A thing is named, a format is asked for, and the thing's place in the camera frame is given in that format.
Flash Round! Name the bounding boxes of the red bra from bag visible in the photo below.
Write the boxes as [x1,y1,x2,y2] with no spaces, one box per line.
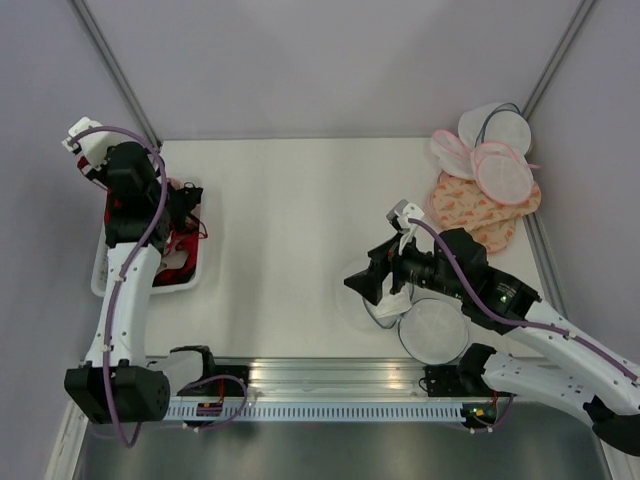
[77,142,208,296]

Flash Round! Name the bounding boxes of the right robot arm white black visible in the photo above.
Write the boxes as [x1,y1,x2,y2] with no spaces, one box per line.
[344,228,639,456]

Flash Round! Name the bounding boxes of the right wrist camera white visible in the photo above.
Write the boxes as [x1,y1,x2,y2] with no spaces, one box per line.
[386,199,425,255]

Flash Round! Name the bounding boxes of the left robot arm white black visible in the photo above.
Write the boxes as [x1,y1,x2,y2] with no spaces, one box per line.
[64,141,207,424]

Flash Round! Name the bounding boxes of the white mesh bag blue zipper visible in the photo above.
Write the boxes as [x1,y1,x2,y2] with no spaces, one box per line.
[457,102,532,155]

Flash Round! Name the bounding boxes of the floral orange laundry bag lower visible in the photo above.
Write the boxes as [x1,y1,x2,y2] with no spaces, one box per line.
[467,218,516,254]

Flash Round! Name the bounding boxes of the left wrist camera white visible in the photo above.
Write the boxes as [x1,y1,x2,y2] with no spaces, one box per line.
[62,117,116,169]

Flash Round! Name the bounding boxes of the right arm base black plate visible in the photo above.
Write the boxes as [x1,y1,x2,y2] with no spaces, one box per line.
[418,365,477,398]

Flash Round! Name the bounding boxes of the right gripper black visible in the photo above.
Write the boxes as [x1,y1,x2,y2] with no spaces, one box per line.
[343,228,467,304]

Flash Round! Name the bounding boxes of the white plastic basket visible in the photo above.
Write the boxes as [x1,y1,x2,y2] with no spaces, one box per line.
[91,179,208,297]

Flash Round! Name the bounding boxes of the black bra in basket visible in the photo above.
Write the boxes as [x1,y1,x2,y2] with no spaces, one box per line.
[166,182,204,232]

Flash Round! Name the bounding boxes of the pink trimmed mesh bag front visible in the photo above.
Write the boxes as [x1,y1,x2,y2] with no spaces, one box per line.
[470,142,538,206]

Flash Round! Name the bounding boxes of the pink trimmed mesh bag back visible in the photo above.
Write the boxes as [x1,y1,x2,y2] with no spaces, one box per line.
[430,129,475,180]

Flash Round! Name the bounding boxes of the aluminium frame post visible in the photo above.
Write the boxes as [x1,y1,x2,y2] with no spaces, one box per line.
[522,0,599,120]
[67,0,162,150]

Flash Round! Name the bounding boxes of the floral orange laundry bag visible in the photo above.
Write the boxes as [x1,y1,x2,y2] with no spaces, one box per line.
[426,174,541,232]
[467,218,516,254]

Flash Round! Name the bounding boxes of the left arm base black plate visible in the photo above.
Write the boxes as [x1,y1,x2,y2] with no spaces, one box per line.
[165,364,249,398]

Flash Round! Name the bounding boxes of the floral orange laundry bag upper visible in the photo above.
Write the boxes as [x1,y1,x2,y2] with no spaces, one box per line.
[426,174,541,232]

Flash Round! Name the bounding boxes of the aluminium rail front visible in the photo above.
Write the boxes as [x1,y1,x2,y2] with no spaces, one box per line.
[69,355,615,401]

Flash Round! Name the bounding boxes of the white mesh laundry bag blue trim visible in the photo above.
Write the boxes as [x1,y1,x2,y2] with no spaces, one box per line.
[334,260,469,365]

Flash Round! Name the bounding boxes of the pink trimmed mesh bag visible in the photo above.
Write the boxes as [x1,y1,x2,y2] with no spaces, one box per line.
[430,129,475,180]
[470,142,538,206]

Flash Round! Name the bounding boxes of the right aluminium frame post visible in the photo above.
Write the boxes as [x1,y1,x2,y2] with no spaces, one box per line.
[522,0,599,120]

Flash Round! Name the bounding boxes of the white slotted cable duct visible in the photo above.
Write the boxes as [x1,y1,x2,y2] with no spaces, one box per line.
[164,398,465,423]

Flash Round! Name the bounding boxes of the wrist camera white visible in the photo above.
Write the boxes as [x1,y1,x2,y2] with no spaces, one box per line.
[62,117,116,169]
[386,199,425,255]

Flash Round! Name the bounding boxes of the left aluminium frame post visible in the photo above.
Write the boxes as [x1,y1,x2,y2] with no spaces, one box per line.
[67,0,162,150]

